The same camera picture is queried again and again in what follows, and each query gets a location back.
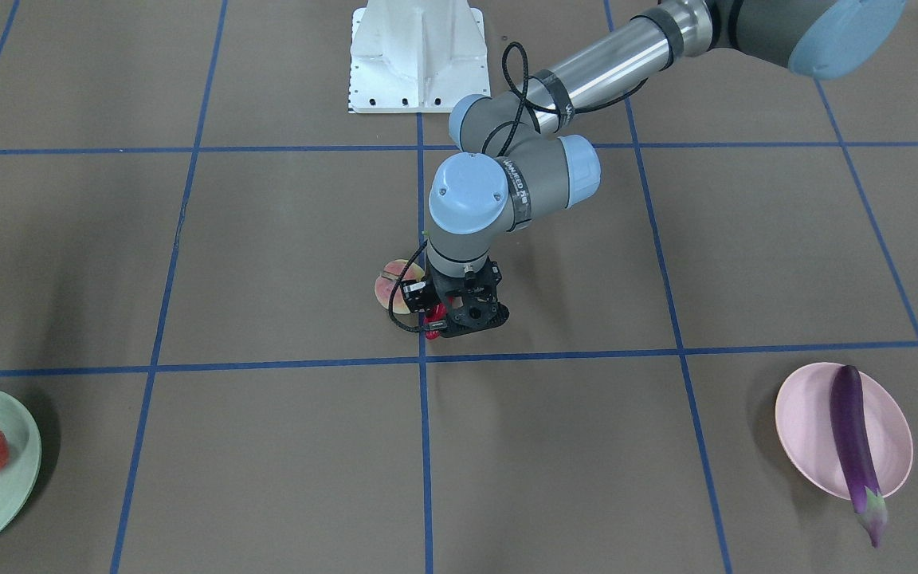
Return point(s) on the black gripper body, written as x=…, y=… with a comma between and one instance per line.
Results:
x=416, y=295

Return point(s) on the red chili pepper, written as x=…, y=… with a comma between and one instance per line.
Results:
x=437, y=314

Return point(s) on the peach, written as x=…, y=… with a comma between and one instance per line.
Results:
x=389, y=285

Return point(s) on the purple eggplant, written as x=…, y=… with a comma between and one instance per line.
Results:
x=846, y=407

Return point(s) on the pink plate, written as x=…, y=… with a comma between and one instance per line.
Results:
x=803, y=429

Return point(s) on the white camera stand base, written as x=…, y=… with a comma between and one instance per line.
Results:
x=416, y=57

